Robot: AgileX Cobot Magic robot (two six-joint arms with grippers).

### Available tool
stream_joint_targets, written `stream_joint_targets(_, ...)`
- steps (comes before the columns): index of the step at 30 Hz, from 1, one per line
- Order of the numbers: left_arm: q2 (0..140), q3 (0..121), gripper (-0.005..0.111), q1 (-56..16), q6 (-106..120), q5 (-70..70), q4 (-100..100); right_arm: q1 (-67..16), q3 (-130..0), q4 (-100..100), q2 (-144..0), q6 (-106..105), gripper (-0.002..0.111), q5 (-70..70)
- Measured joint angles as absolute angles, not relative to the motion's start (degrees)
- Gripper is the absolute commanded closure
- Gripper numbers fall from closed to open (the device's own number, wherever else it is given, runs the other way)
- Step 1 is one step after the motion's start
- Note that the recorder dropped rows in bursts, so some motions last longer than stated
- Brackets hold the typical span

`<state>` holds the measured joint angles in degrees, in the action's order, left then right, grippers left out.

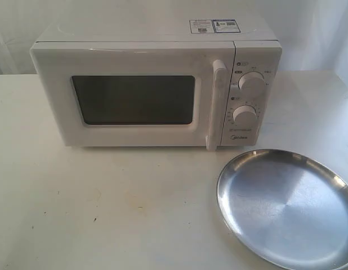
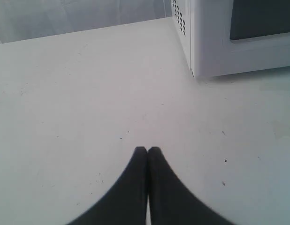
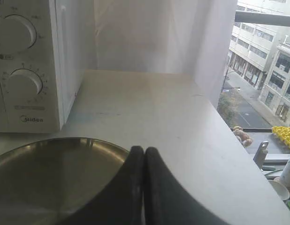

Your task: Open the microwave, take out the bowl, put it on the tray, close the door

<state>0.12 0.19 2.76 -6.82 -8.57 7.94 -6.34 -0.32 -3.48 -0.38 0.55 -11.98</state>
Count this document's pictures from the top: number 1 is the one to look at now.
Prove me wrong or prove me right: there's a white microwave door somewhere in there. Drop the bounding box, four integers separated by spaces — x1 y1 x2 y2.
30 42 235 150

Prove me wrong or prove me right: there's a white microwave oven body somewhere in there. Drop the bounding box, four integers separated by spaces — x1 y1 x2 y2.
34 18 282 148

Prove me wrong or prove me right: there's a lower white control knob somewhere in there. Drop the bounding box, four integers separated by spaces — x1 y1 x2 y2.
233 105 257 128

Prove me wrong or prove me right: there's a white control knob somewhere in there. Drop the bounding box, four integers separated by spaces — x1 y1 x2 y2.
233 105 257 128
238 71 266 96

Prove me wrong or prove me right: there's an upper white control knob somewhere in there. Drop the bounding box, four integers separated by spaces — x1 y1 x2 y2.
238 71 266 96

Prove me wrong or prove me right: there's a blue white label sticker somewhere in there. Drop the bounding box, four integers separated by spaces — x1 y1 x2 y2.
189 19 241 34

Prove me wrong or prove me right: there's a round stainless steel plate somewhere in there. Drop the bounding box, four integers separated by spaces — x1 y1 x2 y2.
216 149 348 269

